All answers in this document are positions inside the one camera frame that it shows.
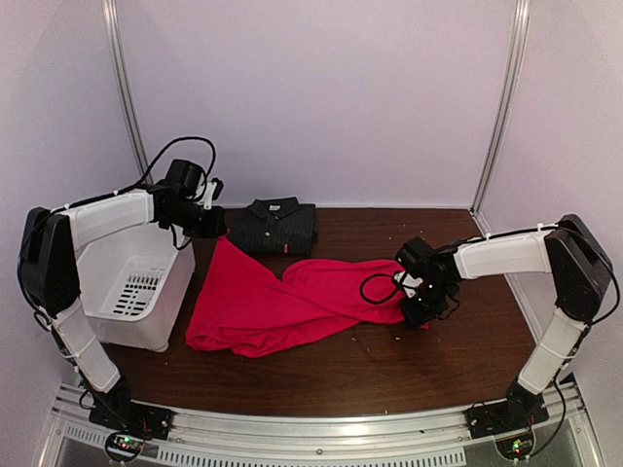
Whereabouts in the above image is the left round circuit board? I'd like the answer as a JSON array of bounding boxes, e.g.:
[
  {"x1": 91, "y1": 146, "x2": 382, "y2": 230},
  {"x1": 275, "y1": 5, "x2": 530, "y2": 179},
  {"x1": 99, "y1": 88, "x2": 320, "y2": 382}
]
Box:
[{"x1": 104, "y1": 431, "x2": 145, "y2": 463}]

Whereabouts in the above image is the left aluminium frame post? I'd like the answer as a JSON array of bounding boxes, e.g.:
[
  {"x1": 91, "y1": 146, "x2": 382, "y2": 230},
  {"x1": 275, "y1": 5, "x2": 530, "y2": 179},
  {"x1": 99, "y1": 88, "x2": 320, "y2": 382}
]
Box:
[{"x1": 102, "y1": 0, "x2": 149, "y2": 175}]

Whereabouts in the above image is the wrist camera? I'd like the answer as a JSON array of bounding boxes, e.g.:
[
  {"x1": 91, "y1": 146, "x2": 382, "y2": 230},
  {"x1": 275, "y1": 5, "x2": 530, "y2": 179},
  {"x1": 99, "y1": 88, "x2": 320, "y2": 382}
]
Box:
[
  {"x1": 392, "y1": 271, "x2": 422, "y2": 298},
  {"x1": 198, "y1": 177, "x2": 224, "y2": 210}
]

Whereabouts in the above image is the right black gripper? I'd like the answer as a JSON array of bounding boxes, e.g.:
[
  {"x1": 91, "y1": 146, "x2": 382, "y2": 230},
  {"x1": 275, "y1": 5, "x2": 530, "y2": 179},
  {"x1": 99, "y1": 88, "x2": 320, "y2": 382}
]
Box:
[{"x1": 398, "y1": 281, "x2": 453, "y2": 331}]

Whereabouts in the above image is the aluminium frame post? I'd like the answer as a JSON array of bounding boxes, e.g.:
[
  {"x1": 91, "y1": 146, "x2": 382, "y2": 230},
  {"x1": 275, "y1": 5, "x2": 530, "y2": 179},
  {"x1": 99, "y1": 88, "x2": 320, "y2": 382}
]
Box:
[
  {"x1": 470, "y1": 0, "x2": 531, "y2": 217},
  {"x1": 102, "y1": 0, "x2": 149, "y2": 175}
]

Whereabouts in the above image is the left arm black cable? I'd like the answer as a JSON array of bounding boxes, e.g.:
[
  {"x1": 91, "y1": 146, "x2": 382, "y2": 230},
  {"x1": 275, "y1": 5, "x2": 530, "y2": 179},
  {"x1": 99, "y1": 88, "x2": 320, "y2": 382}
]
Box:
[{"x1": 111, "y1": 136, "x2": 218, "y2": 200}]

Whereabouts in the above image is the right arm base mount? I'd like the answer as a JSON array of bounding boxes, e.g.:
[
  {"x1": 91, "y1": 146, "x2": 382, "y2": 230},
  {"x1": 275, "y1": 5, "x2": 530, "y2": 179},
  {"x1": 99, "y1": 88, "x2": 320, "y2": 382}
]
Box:
[{"x1": 464, "y1": 380, "x2": 549, "y2": 439}]

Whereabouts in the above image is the front aluminium rail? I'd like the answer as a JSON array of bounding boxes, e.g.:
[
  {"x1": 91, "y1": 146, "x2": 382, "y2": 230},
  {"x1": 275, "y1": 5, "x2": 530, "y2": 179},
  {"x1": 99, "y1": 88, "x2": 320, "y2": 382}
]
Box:
[{"x1": 34, "y1": 384, "x2": 604, "y2": 466}]

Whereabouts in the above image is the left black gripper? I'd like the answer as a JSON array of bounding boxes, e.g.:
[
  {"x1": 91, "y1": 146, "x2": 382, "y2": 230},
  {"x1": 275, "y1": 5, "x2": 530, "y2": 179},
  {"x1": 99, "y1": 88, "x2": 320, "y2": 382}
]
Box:
[{"x1": 165, "y1": 200, "x2": 227, "y2": 239}]

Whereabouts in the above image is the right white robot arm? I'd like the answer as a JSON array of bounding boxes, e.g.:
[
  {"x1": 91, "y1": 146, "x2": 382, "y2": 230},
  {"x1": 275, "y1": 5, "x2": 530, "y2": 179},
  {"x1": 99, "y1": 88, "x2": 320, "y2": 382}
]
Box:
[{"x1": 393, "y1": 214, "x2": 621, "y2": 430}]

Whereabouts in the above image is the right round circuit board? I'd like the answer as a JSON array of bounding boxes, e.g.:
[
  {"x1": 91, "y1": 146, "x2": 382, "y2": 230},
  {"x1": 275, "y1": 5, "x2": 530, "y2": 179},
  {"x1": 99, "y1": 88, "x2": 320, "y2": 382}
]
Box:
[{"x1": 495, "y1": 432, "x2": 534, "y2": 461}]

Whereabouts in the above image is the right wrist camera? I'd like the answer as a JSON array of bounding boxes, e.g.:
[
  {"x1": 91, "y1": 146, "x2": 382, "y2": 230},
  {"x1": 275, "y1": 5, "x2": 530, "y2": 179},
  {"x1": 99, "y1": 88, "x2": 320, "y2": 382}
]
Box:
[{"x1": 392, "y1": 271, "x2": 422, "y2": 298}]

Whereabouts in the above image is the right aluminium frame post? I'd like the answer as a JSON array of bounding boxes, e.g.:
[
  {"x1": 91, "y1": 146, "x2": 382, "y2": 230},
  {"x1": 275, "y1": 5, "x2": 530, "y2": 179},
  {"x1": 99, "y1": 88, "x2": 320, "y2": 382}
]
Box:
[{"x1": 470, "y1": 0, "x2": 531, "y2": 217}]

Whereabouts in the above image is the white plastic laundry bin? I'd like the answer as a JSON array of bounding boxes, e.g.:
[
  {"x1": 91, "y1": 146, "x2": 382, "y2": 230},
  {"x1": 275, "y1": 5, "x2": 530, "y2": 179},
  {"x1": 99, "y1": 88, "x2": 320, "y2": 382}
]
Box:
[{"x1": 77, "y1": 224, "x2": 196, "y2": 352}]

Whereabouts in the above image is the red garment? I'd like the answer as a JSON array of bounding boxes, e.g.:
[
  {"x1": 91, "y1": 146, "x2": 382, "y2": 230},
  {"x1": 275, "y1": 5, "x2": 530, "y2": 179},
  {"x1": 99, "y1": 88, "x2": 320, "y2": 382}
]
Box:
[{"x1": 185, "y1": 238, "x2": 404, "y2": 358}]

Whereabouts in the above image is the round circuit board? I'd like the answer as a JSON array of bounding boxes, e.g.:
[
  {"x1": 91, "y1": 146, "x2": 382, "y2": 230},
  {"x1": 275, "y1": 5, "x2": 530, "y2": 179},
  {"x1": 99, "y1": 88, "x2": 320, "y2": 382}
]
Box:
[
  {"x1": 495, "y1": 432, "x2": 534, "y2": 461},
  {"x1": 104, "y1": 431, "x2": 145, "y2": 463}
]

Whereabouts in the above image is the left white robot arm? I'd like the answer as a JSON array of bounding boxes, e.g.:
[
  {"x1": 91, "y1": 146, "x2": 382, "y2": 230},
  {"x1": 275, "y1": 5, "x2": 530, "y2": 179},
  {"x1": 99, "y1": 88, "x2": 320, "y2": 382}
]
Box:
[{"x1": 18, "y1": 160, "x2": 227, "y2": 432}]

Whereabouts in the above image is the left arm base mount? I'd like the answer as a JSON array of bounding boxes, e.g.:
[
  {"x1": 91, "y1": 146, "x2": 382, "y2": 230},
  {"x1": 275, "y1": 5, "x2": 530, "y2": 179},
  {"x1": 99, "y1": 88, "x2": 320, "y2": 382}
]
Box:
[{"x1": 89, "y1": 377, "x2": 173, "y2": 441}]

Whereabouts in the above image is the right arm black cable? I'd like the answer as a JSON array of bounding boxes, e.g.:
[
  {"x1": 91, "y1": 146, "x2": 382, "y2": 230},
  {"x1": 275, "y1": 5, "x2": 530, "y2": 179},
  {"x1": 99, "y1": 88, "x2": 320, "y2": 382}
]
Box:
[{"x1": 359, "y1": 272, "x2": 405, "y2": 306}]

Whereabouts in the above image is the dark pinstriped shirt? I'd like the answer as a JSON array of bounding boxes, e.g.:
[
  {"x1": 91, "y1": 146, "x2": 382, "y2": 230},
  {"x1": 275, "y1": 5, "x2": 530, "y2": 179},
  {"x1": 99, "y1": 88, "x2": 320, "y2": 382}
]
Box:
[{"x1": 228, "y1": 197, "x2": 319, "y2": 256}]

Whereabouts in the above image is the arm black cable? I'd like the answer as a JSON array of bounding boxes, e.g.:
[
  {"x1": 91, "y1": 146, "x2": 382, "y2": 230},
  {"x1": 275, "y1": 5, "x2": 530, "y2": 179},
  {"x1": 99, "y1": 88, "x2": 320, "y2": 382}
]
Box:
[
  {"x1": 111, "y1": 136, "x2": 218, "y2": 200},
  {"x1": 359, "y1": 272, "x2": 405, "y2": 306}
]

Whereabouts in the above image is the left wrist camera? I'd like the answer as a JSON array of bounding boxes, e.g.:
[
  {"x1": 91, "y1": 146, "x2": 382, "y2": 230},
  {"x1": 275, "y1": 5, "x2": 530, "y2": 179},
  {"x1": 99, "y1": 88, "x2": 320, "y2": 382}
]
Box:
[{"x1": 198, "y1": 177, "x2": 224, "y2": 210}]

